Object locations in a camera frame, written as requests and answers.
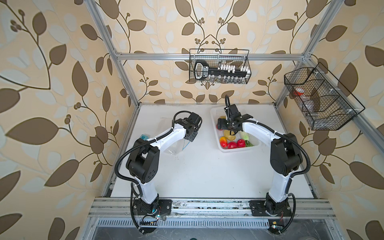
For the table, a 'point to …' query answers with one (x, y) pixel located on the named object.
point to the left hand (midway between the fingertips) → (189, 132)
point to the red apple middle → (232, 145)
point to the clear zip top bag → (177, 147)
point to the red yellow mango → (223, 142)
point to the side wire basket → (326, 104)
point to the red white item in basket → (299, 91)
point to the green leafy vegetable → (248, 144)
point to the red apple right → (241, 143)
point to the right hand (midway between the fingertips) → (224, 125)
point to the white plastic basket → (216, 112)
